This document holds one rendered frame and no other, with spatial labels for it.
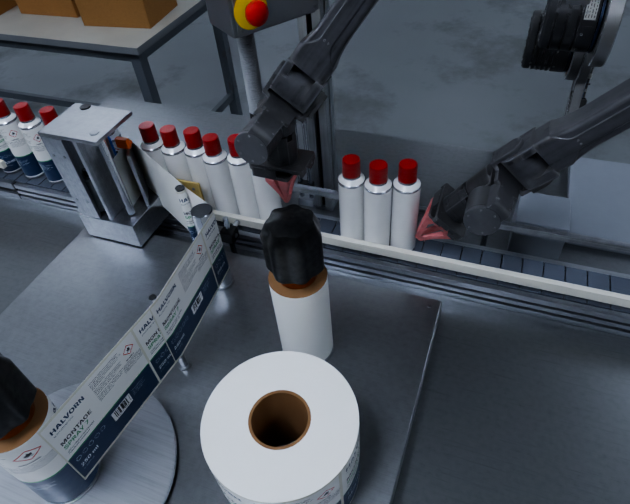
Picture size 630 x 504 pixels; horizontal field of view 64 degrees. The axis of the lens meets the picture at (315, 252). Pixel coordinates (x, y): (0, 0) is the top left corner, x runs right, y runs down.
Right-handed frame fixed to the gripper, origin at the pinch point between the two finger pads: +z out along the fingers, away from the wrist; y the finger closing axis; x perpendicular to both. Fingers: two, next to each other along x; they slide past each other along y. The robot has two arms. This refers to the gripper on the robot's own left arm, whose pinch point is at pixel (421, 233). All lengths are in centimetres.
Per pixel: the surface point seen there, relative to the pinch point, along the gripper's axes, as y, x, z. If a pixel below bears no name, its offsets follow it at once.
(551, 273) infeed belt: -1.1, 23.0, -10.7
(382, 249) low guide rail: 4.1, -4.0, 5.6
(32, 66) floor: -206, -207, 271
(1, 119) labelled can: -1, -86, 50
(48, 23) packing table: -111, -144, 126
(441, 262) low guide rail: 4.4, 5.2, -1.1
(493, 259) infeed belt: -2.0, 14.5, -4.3
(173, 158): 1, -47, 24
